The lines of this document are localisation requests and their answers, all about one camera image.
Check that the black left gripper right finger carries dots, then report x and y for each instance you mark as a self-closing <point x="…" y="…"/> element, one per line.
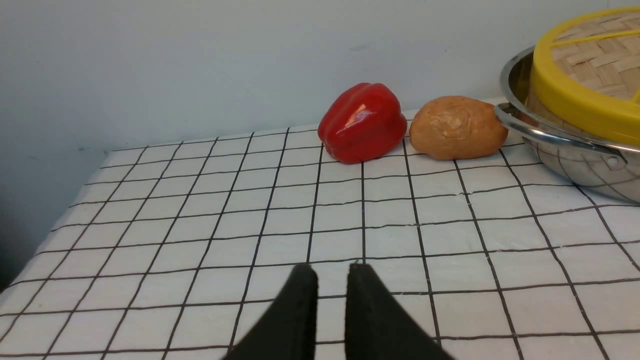
<point x="376" y="325"/>

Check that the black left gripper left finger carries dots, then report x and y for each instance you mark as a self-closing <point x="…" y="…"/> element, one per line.
<point x="287" y="329"/>

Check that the yellow rimmed bamboo steamer lid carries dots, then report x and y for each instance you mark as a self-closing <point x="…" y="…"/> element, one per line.
<point x="585" y="75"/>

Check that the stainless steel pot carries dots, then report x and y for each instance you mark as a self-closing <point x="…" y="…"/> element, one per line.
<point x="605" y="167"/>

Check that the white black grid tablecloth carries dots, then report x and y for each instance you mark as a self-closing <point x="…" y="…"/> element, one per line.
<point x="173" y="251"/>

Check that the red bell pepper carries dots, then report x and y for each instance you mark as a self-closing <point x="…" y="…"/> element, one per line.
<point x="365" y="122"/>

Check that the brown bread roll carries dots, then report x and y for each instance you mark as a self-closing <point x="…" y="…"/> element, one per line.
<point x="457" y="127"/>

